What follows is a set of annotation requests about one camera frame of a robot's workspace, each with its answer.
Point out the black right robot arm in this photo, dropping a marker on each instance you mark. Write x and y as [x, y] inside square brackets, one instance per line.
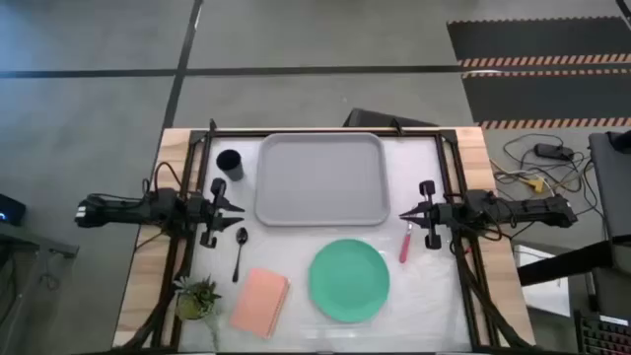
[517, 211]

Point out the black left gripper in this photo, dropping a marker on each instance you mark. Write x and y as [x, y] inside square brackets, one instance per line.
[211, 217]

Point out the black spoon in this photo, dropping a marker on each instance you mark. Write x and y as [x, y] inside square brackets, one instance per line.
[240, 239]

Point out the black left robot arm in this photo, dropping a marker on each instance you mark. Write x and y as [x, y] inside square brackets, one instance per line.
[128, 211]

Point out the black rectangular floor platform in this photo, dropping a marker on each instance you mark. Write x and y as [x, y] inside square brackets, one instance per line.
[374, 119]

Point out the black hazard-striped floor mat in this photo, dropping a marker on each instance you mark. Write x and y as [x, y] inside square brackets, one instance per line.
[542, 96]
[537, 39]

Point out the small potted green plant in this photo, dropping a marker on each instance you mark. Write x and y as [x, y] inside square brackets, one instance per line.
[196, 298]

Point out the green plastic plate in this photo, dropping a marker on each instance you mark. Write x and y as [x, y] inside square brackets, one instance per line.
[349, 281]

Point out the grey side desk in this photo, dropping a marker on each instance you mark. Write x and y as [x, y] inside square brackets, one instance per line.
[613, 182]

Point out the black power adapter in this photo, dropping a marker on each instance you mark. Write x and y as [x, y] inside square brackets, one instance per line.
[553, 151]

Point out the black desk beam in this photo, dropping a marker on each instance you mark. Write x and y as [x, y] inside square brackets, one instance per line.
[562, 263]

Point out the pink spiral notebook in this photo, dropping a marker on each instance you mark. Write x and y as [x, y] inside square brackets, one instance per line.
[259, 302]

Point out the dark teal plastic cup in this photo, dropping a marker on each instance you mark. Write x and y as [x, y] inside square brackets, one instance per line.
[231, 163]

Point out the black metal table frame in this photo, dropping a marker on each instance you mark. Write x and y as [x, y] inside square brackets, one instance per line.
[446, 163]

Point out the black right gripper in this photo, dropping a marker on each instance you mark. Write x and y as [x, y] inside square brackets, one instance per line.
[436, 216]

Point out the black table clamp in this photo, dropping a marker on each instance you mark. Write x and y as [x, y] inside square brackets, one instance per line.
[213, 126]
[397, 127]

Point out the grey plastic tray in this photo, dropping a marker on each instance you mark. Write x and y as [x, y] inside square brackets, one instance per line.
[320, 178]

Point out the white glossy table sheet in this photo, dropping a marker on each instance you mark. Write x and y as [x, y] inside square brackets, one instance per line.
[419, 296]

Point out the yellow plug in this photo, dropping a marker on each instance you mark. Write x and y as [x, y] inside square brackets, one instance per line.
[537, 185]

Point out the black keyboard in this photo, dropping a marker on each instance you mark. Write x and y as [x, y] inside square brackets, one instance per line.
[604, 335]

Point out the black device with blue light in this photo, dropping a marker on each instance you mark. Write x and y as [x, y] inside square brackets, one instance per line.
[11, 209]

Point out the grey low table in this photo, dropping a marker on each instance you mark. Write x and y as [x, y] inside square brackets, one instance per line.
[29, 246]

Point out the white paper sheet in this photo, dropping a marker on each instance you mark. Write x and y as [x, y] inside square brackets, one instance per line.
[544, 296]

